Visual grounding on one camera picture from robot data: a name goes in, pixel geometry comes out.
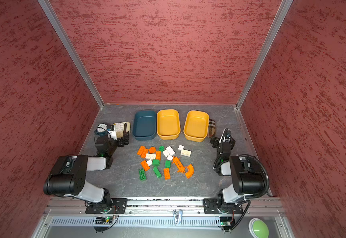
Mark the green 2x4 lego brick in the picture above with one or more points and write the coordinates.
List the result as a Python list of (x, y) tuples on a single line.
[(142, 175)]

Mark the small white lego brick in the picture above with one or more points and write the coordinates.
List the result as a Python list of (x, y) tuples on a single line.
[(149, 162)]

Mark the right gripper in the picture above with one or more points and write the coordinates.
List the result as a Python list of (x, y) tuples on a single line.
[(216, 142)]

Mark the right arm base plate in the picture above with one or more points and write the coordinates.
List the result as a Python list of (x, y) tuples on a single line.
[(218, 206)]

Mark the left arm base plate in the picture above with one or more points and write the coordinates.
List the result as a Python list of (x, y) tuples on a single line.
[(112, 206)]

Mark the middle yellow container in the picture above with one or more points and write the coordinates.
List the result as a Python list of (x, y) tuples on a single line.
[(168, 124)]

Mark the yellow container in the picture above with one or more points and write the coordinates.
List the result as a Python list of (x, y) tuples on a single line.
[(168, 124), (196, 126)]

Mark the green long lego brick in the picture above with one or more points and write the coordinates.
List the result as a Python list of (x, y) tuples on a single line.
[(157, 172)]

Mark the orange small lego brick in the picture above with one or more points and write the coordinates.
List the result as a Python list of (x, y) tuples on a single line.
[(152, 150)]

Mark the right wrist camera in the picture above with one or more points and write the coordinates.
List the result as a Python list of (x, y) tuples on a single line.
[(226, 136)]

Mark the white lego block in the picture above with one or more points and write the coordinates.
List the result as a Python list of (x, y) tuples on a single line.
[(166, 153)]

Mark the white 2x4 lego brick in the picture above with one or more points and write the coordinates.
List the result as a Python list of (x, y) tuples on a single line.
[(170, 151)]

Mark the orange curved lego piece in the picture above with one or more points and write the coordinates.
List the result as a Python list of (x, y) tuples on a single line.
[(190, 171)]

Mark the green lego cube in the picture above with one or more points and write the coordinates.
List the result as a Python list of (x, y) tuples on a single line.
[(155, 162), (167, 164)]

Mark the orange long lego beam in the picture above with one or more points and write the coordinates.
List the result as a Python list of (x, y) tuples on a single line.
[(179, 165)]

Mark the dark teal container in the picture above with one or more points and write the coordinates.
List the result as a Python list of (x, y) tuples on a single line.
[(144, 127)]

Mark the plaid checkered box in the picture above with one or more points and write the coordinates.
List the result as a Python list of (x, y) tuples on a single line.
[(211, 128)]

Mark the beige calculator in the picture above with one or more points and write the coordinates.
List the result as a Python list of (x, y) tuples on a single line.
[(121, 129)]

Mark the right yellow container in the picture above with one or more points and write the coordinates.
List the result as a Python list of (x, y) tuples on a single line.
[(196, 126)]

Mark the cream lego brick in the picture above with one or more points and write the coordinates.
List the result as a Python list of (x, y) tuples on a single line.
[(150, 156)]

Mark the orange 2x4 lego bottom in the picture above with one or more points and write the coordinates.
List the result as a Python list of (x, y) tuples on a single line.
[(167, 174)]

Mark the orange upright lego brick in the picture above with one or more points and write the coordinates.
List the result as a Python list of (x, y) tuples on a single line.
[(158, 155)]

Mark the green push button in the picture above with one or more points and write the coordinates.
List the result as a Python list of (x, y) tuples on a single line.
[(258, 228)]

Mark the cream 2x4 lego plate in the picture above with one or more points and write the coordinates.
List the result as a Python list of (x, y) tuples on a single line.
[(186, 153)]

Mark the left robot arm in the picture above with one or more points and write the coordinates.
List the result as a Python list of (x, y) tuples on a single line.
[(67, 178)]

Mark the green lego cube right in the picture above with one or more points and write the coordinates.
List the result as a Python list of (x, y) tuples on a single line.
[(167, 164)]

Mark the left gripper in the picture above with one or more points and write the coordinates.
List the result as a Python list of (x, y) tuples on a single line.
[(122, 144)]

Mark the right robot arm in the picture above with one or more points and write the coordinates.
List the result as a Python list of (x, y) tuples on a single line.
[(250, 179)]

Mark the orange 2x4 lego brick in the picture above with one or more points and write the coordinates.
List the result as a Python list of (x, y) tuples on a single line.
[(141, 150)]

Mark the small teal alarm clock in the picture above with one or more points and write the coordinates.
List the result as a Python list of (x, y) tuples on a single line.
[(104, 130)]

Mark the aluminium front rail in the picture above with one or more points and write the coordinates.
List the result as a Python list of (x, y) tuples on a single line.
[(162, 206)]

